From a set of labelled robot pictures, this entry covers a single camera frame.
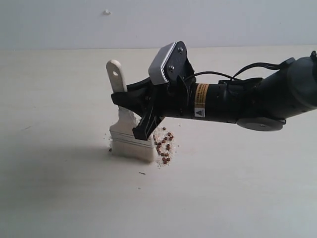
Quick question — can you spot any white wooden brush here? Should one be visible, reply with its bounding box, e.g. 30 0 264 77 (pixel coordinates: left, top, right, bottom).
106 59 156 163

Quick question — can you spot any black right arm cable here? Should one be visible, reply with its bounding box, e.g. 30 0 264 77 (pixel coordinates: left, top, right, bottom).
177 63 285 85

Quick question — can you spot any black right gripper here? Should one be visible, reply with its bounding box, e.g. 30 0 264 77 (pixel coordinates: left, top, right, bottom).
111 59 196 141

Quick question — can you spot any small white wall fixture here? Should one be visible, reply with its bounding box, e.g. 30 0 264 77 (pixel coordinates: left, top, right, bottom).
103 9 111 15

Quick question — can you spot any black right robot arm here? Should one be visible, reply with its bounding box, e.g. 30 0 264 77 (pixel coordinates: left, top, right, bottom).
111 51 317 140

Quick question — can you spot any pile of grains and pellets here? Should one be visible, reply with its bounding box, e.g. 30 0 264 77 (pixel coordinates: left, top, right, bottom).
107 126 175 168

